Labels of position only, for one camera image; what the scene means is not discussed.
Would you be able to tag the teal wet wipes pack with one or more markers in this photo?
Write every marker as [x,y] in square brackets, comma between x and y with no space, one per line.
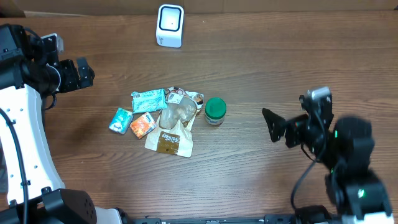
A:
[148,101]

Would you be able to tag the blue-green tissue pack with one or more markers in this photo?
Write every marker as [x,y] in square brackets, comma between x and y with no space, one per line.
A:
[121,121]

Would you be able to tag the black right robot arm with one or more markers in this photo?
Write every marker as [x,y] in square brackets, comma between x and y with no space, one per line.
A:
[351,185]

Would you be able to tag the orange Kleenex tissue pack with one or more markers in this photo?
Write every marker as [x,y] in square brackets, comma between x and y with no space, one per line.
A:
[143,125]

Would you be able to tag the white barcode scanner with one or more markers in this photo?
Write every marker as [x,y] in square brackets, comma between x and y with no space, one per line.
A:
[169,29]

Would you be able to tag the brown clear snack pouch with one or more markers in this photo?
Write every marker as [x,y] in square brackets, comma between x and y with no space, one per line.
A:
[173,134]

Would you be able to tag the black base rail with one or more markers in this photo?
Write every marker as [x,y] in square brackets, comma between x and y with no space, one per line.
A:
[214,220]

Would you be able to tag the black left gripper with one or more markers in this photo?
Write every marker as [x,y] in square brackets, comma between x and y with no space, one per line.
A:
[78,74]

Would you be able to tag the green-lid jar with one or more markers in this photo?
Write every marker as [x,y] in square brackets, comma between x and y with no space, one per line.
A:
[215,110]

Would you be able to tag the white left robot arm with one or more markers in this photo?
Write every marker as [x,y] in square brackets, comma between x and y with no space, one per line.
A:
[31,71]

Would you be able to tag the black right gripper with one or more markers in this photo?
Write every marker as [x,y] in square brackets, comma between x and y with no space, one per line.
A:
[277,125]

